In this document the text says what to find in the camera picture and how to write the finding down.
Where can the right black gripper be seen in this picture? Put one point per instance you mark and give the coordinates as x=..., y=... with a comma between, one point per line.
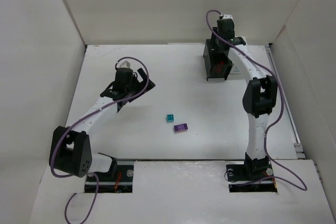
x=217, y=60

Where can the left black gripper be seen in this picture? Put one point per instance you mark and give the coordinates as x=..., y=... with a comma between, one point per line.
x=137, y=93

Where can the teal square lego piece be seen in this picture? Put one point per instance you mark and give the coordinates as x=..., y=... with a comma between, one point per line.
x=170, y=118

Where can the purple lego plate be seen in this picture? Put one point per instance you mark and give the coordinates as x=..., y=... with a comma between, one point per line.
x=180, y=128

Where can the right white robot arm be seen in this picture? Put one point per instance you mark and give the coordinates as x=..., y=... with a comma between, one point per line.
x=258, y=101

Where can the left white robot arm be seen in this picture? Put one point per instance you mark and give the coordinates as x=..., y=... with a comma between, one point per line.
x=71, y=151

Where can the black slatted container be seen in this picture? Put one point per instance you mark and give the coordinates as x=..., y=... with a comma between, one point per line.
x=211, y=58

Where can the white slatted container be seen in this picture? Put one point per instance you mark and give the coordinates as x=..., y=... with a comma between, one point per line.
x=234, y=69

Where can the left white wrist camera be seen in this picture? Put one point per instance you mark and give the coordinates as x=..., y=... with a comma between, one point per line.
x=124, y=64

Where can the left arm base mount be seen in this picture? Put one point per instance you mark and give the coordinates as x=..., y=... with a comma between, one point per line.
x=119, y=183

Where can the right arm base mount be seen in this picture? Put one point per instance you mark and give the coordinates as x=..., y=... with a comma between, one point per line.
x=240, y=180

